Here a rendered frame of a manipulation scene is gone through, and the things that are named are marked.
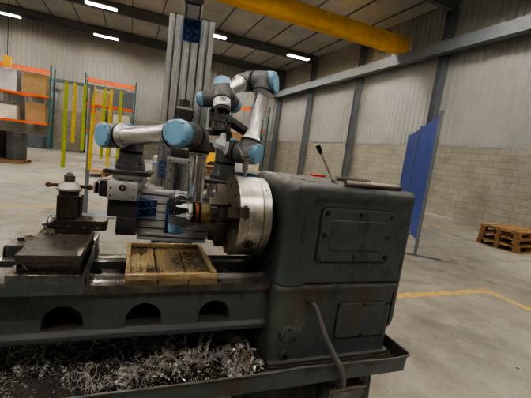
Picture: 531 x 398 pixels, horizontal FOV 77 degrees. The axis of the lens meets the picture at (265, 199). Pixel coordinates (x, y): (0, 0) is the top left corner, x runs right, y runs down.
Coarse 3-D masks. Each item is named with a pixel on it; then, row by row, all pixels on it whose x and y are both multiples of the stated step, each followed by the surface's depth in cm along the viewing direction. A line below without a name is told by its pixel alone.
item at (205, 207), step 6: (198, 204) 128; (204, 204) 127; (210, 204) 127; (198, 210) 125; (204, 210) 125; (210, 210) 126; (192, 216) 129; (198, 216) 125; (204, 216) 125; (210, 216) 125; (192, 222) 127; (198, 222) 128; (204, 222) 127
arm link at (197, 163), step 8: (208, 136) 155; (208, 144) 157; (192, 152) 156; (200, 152) 155; (208, 152) 159; (192, 160) 157; (200, 160) 157; (192, 168) 158; (200, 168) 158; (192, 176) 158; (200, 176) 158; (192, 184) 158; (200, 184) 159; (192, 192) 159; (200, 192) 160; (192, 200) 159; (200, 200) 161; (192, 224) 159
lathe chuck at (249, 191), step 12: (228, 180) 136; (240, 180) 126; (252, 180) 128; (228, 192) 135; (240, 192) 121; (252, 192) 123; (240, 204) 119; (252, 204) 120; (252, 216) 120; (228, 228) 131; (240, 228) 119; (252, 228) 120; (228, 240) 130; (240, 240) 121; (252, 240) 122; (228, 252) 129; (240, 252) 127; (252, 252) 128
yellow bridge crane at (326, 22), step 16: (224, 0) 1061; (240, 0) 1063; (256, 0) 1081; (272, 0) 1099; (288, 0) 1120; (272, 16) 1135; (288, 16) 1129; (304, 16) 1149; (320, 16) 1170; (336, 16) 1192; (336, 32) 1207; (352, 32) 1227; (368, 32) 1251; (384, 32) 1276; (384, 48) 1302; (400, 48) 1314
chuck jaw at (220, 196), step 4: (220, 184) 138; (224, 184) 139; (216, 188) 139; (220, 188) 137; (224, 188) 137; (216, 192) 135; (220, 192) 135; (224, 192) 136; (212, 196) 136; (216, 196) 134; (220, 196) 134; (224, 196) 135; (208, 200) 132; (212, 200) 132; (216, 200) 132; (220, 200) 133; (224, 200) 134; (212, 204) 131; (216, 204) 131; (220, 204) 132; (224, 204) 133; (228, 204) 133
